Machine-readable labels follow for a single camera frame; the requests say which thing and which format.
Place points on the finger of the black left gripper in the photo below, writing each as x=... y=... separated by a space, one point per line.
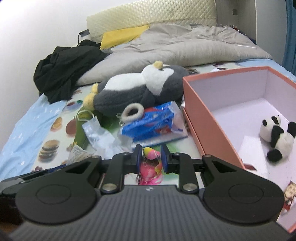
x=19 y=179

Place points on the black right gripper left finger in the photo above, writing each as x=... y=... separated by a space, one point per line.
x=115 y=169

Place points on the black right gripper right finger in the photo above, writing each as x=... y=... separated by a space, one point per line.
x=183 y=165

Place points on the pink tassel charm toy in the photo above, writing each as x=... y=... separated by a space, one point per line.
x=150 y=171

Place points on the small panda plush toy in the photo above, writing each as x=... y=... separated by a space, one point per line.
x=281 y=141

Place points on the light blue bed sheet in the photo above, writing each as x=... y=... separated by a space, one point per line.
x=20 y=151

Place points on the clear plastic bag with mask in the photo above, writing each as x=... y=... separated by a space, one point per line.
x=94 y=140

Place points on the blue plastic snack bag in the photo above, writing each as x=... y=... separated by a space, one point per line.
x=161 y=124

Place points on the orange cardboard box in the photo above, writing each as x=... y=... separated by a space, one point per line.
x=225 y=110

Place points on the grey white penguin plush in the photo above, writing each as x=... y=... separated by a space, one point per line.
x=156 y=84

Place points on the black clothing pile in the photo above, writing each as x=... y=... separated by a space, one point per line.
x=56 y=76

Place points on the grey duvet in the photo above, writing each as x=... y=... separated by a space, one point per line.
x=175 y=45

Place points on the yellow pillow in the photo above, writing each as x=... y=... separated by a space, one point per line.
x=117 y=37

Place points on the blue curtain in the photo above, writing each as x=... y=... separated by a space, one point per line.
x=289 y=55

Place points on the cream quilted headboard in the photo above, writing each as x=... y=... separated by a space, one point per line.
x=142 y=13

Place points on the white wardrobe cabinet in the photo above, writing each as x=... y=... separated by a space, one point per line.
x=263 y=21

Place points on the fluffy white ring keychain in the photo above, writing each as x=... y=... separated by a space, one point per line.
x=132 y=112

